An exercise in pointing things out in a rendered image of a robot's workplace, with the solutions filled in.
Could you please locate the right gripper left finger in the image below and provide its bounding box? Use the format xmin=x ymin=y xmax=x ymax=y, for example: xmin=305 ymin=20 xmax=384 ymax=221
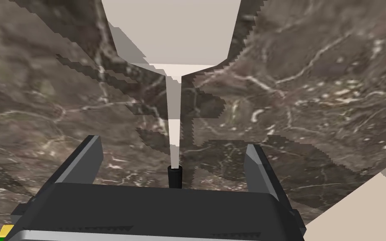
xmin=48 ymin=135 xmax=105 ymax=185

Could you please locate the white spatula with black handle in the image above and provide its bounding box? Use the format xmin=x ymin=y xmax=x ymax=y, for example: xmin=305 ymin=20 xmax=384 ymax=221
xmin=100 ymin=0 xmax=242 ymax=190

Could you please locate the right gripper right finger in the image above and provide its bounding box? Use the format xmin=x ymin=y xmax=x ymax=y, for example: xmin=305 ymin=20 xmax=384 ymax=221
xmin=243 ymin=144 xmax=293 ymax=211

